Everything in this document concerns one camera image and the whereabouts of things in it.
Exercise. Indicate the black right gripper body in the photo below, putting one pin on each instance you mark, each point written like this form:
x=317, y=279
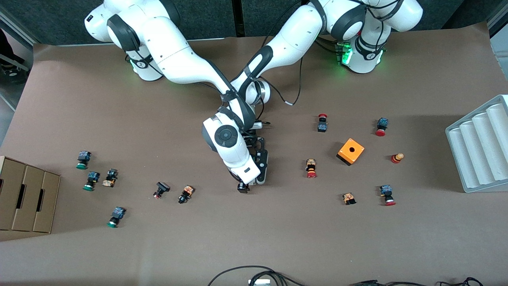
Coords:
x=243, y=187

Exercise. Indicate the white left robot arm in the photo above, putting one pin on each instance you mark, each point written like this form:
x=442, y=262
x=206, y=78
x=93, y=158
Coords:
x=289, y=43

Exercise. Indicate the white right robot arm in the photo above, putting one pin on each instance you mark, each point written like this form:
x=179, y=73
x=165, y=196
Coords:
x=178, y=55

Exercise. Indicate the brown paper table cover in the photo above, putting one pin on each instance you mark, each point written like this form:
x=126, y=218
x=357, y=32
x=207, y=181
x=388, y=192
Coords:
x=254, y=230

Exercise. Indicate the red button orange base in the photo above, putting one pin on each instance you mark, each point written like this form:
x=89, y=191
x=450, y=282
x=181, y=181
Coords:
x=310, y=167

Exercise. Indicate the small red button blue base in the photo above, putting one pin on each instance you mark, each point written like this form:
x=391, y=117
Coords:
x=322, y=126

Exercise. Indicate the black flat button red base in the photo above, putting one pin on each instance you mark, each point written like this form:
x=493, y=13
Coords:
x=162, y=186

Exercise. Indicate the small white device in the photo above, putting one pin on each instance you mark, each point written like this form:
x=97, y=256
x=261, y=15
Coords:
x=260, y=282

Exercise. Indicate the small orange contact block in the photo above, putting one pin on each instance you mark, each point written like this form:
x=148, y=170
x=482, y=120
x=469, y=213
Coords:
x=349, y=198

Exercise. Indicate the red mushroom button blue base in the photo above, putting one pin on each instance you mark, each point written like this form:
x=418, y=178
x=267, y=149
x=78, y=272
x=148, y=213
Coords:
x=386, y=192
x=381, y=126

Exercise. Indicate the green mushroom button blue base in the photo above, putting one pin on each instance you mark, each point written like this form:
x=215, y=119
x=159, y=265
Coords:
x=93, y=177
x=118, y=213
x=84, y=155

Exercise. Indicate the red yellow button head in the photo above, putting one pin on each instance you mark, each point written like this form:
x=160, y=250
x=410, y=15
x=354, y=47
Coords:
x=397, y=158

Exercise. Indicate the brown cardboard box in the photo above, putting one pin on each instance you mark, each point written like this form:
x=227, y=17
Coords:
x=24, y=198

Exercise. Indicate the white ribbed plastic tray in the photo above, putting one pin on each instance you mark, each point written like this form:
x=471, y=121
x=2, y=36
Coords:
x=480, y=151

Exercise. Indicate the black chair base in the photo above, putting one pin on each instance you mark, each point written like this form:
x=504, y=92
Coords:
x=12, y=71

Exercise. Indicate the black selector switch orange base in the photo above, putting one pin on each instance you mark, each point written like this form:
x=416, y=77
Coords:
x=186, y=192
x=110, y=179

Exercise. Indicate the orange button enclosure box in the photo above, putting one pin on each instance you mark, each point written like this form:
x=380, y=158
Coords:
x=351, y=151

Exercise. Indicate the grey aluminium frame rail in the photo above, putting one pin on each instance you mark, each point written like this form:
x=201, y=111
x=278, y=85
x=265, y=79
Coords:
x=499, y=18
x=16, y=26

